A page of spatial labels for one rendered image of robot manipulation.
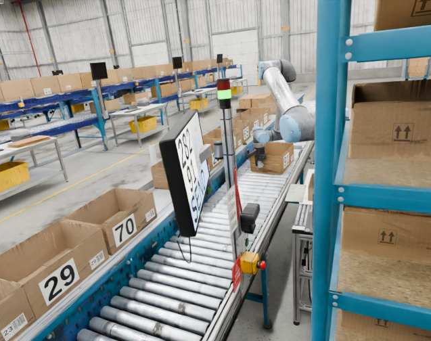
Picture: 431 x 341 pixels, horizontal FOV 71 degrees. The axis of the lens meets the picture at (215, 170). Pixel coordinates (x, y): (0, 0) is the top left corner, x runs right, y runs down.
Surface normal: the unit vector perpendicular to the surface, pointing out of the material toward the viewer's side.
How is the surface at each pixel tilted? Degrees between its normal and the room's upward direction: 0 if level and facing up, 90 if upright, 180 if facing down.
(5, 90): 90
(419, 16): 148
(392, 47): 90
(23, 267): 89
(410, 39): 90
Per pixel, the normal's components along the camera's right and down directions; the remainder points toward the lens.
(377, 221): -0.43, 0.36
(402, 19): -0.14, 0.98
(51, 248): 0.90, 0.05
